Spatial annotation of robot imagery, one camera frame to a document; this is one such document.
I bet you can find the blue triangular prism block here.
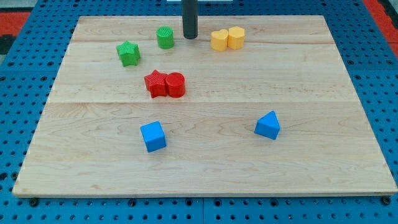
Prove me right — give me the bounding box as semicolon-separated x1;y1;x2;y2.
254;111;280;140

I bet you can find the green cylinder block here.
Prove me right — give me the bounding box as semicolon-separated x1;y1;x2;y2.
156;26;174;49

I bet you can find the green star block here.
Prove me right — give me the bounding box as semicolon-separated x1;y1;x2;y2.
116;41;141;67

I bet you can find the light wooden board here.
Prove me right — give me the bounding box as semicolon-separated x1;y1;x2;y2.
12;16;397;198

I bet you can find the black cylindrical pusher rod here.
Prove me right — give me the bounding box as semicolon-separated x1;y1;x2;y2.
182;0;198;39

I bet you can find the red star block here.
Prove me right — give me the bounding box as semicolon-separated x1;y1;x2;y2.
144;70;167;98

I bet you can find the blue cube block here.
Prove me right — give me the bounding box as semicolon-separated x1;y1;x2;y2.
140;121;167;152

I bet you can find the yellow hexagon block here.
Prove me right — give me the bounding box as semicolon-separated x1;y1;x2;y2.
227;26;245;50

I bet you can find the red cylinder block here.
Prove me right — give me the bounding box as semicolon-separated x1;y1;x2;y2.
165;72;185;98

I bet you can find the yellow heart block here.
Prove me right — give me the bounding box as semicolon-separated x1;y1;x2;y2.
210;29;229;52

